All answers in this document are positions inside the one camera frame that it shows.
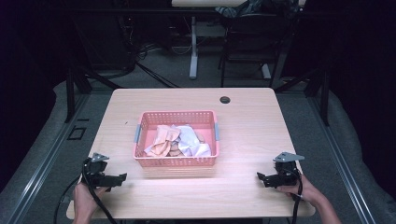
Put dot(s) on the person's left hand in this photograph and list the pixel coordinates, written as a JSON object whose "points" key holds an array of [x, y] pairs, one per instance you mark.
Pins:
{"points": [[84, 199]]}

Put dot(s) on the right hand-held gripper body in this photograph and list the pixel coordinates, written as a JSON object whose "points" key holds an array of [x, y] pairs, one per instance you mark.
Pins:
{"points": [[287, 172]]}

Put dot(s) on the white desk top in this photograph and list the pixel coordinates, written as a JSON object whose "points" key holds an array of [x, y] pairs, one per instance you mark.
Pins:
{"points": [[208, 2]]}

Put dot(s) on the white cloth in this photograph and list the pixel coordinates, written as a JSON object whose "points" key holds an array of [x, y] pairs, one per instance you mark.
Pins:
{"points": [[191, 140]]}

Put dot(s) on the white desk foot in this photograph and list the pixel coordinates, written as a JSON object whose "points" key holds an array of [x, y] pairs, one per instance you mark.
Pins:
{"points": [[266, 71]]}

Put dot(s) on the black metal stand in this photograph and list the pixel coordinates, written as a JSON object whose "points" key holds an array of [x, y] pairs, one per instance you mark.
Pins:
{"points": [[72, 93], [325, 96]]}

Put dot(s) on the pink plastic basket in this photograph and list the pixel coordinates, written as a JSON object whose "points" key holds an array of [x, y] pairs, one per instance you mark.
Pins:
{"points": [[146, 119]]}

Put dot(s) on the brown round items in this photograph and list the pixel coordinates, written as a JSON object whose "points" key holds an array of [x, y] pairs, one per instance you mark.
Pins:
{"points": [[175, 151]]}

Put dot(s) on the black chair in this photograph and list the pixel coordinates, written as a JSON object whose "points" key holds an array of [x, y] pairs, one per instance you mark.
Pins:
{"points": [[249, 37]]}

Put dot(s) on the aluminium floor rail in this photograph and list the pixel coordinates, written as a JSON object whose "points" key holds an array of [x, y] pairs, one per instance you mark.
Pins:
{"points": [[341, 161], [46, 161]]}

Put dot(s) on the orange cloth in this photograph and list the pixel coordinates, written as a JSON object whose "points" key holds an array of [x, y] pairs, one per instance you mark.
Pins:
{"points": [[163, 140]]}

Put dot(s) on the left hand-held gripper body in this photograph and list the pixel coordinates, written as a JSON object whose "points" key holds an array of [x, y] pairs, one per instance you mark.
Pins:
{"points": [[93, 174]]}

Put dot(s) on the white desk leg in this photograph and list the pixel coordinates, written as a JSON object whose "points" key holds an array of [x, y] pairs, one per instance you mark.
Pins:
{"points": [[193, 53]]}

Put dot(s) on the person's right hand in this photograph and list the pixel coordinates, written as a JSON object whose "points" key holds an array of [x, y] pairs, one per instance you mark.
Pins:
{"points": [[309, 191]]}

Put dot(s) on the patterned cloth on chair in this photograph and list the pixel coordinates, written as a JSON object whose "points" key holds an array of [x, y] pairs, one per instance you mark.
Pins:
{"points": [[232, 11]]}

